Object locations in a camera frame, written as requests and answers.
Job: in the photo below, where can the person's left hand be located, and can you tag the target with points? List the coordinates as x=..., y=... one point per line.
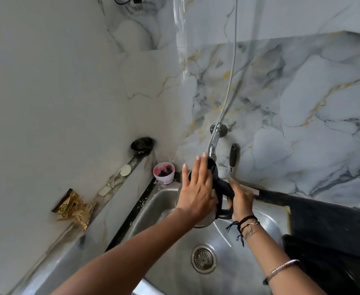
x=196, y=196

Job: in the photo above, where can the person's right hand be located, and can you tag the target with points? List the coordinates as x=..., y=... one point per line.
x=244, y=201

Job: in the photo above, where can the person's right thumb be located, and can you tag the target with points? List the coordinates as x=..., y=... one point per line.
x=234, y=184

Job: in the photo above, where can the person's left little finger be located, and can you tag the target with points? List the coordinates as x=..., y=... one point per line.
x=185, y=179

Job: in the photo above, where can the person's left thumb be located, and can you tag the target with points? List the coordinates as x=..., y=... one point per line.
x=214, y=198

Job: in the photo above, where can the person's left middle finger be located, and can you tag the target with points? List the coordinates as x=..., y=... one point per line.
x=205, y=170

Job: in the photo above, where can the person's right forearm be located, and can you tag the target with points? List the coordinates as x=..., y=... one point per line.
x=275, y=251

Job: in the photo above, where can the person's left forearm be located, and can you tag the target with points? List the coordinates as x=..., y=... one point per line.
x=130, y=258

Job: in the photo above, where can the white cup with pink inside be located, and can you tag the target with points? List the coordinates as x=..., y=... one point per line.
x=164, y=176

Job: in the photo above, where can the black round holder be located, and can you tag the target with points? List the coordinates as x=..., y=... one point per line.
x=142, y=145

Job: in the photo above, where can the round white soap piece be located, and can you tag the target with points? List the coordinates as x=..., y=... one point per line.
x=125, y=170

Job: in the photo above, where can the steel sink drain strainer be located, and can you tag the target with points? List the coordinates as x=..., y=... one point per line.
x=203, y=259

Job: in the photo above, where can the flat white soap piece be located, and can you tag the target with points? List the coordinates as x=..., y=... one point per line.
x=105, y=191

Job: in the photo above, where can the stainless steel sink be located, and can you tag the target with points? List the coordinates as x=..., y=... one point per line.
x=183, y=273

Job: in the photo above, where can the silver bangle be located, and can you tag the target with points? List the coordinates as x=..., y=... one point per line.
x=282, y=267

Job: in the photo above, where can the gold foil wrapper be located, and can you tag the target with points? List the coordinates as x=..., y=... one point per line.
x=74, y=208

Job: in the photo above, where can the chrome wall tap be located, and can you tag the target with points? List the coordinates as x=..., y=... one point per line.
x=214, y=139

